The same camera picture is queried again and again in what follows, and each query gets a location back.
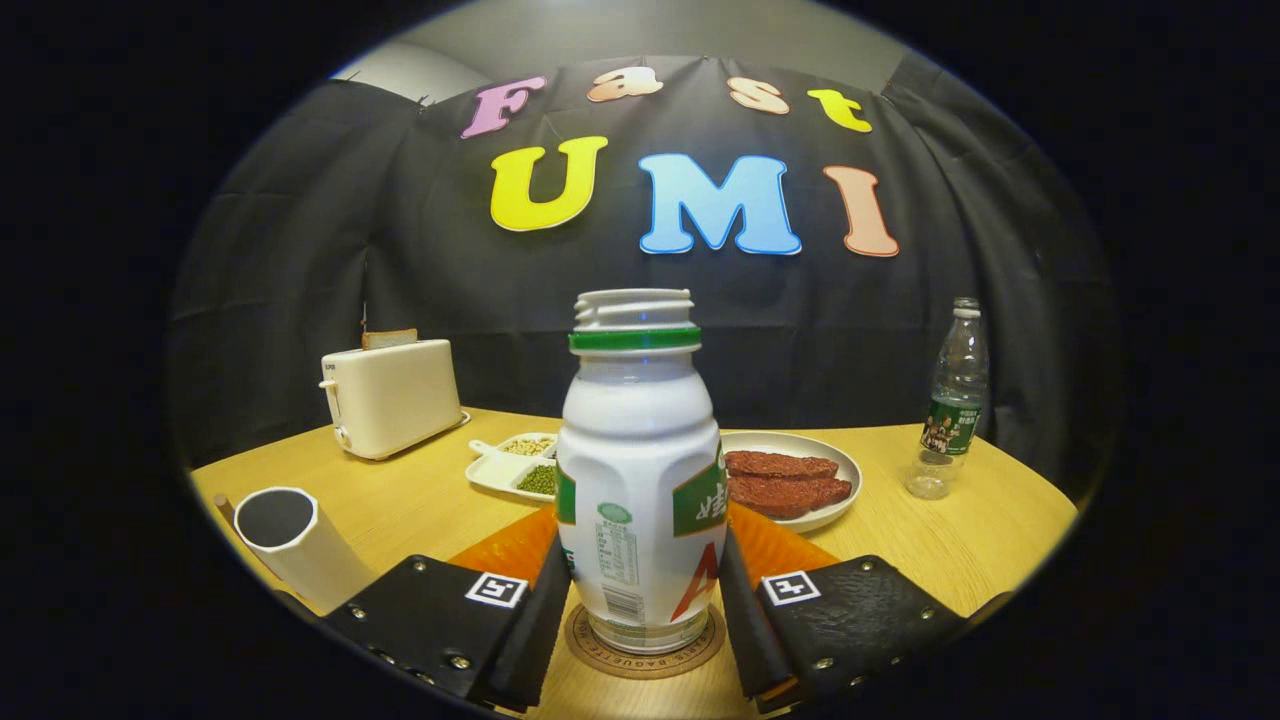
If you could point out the white juice bottle green label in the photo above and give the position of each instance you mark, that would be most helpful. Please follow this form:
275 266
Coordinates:
640 450

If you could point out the white round plate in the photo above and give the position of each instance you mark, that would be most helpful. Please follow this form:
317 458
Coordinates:
845 465

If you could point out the bread slice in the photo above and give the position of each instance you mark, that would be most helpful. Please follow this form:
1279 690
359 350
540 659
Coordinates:
390 339

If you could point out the round wooden coaster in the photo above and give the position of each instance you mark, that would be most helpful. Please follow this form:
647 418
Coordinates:
640 667

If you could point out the white divided dish with beans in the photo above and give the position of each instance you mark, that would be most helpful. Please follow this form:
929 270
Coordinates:
495 470

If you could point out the wooden table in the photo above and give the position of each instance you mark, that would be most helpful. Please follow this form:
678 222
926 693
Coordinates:
950 540

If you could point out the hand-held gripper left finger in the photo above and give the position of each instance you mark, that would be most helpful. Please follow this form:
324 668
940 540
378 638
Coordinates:
535 640

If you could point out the clear plastic water bottle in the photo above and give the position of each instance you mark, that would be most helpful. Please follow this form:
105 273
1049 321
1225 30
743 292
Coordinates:
955 400

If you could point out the cream toaster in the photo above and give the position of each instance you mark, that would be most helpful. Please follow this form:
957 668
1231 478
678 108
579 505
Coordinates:
395 395

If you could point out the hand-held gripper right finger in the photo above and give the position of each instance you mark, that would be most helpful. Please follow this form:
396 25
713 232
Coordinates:
750 640

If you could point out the brown meat piece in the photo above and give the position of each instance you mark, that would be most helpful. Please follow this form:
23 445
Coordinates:
780 464
790 496

